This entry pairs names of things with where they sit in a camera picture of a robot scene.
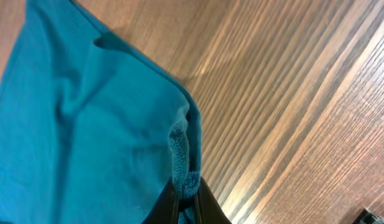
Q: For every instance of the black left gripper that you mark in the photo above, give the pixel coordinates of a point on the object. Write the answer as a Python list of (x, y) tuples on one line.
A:
[(367, 217)]

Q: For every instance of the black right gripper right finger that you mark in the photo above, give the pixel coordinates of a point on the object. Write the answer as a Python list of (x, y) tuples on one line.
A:
[(207, 210)]

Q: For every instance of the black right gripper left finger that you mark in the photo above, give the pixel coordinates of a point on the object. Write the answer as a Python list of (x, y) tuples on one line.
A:
[(166, 208)]

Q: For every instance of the blue polo shirt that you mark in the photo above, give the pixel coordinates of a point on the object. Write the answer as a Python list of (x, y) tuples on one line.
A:
[(90, 129)]

